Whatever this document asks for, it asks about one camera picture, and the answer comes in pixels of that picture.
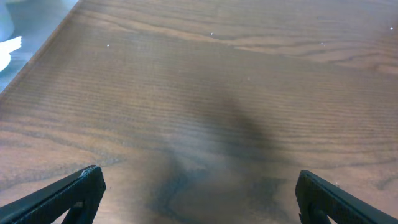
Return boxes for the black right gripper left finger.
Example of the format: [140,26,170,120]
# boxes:
[1,165,106,224]

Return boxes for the white object beyond table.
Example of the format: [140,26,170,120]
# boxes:
[0,0,22,72]

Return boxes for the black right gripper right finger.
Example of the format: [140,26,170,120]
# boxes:
[295,170,397,224]

